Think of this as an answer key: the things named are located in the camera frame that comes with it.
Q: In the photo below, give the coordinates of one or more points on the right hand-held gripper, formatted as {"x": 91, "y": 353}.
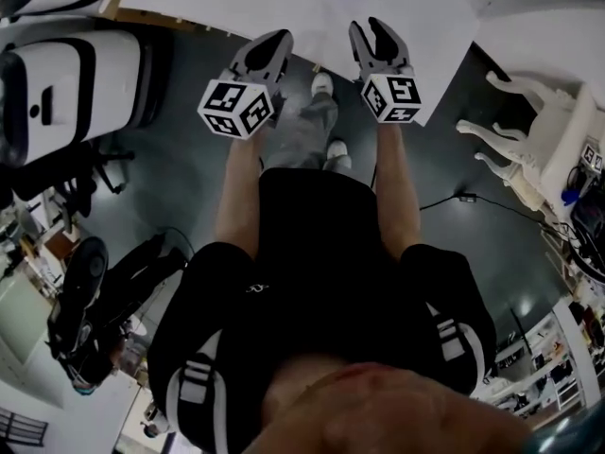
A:
{"x": 394, "y": 99}

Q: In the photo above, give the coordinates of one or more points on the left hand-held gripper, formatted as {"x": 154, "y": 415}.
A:
{"x": 231, "y": 107}

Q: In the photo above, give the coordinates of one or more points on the person's right forearm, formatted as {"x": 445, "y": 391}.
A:
{"x": 399, "y": 182}

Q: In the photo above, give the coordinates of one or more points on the person's left forearm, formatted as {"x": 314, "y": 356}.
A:
{"x": 238, "y": 192}

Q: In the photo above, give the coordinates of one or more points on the white table top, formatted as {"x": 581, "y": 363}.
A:
{"x": 416, "y": 26}

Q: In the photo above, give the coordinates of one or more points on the person's white shoe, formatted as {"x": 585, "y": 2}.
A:
{"x": 338, "y": 151}
{"x": 322, "y": 83}

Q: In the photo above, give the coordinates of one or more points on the person's grey trousers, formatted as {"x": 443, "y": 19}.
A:
{"x": 302, "y": 130}

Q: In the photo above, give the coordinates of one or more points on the black power adapter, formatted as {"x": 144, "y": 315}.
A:
{"x": 466, "y": 197}

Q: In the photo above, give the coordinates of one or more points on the white ornate dressing table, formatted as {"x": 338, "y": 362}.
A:
{"x": 520, "y": 159}

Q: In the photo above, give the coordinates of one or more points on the black swivel chair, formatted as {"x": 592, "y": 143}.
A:
{"x": 106, "y": 168}

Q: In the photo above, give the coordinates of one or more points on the person's black shirt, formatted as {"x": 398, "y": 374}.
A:
{"x": 321, "y": 277}

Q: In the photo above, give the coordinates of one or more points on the idle hand-held gripper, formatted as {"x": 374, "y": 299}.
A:
{"x": 593, "y": 156}

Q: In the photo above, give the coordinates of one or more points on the blue item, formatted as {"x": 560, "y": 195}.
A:
{"x": 570, "y": 197}

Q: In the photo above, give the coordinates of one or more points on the black round seat chair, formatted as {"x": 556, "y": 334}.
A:
{"x": 87, "y": 265}

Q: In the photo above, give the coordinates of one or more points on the black bag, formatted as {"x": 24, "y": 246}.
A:
{"x": 591, "y": 218}

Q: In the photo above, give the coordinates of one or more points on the white storage shelf rack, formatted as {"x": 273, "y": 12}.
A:
{"x": 543, "y": 371}

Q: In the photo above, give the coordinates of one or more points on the person's chin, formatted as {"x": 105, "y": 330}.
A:
{"x": 387, "y": 414}

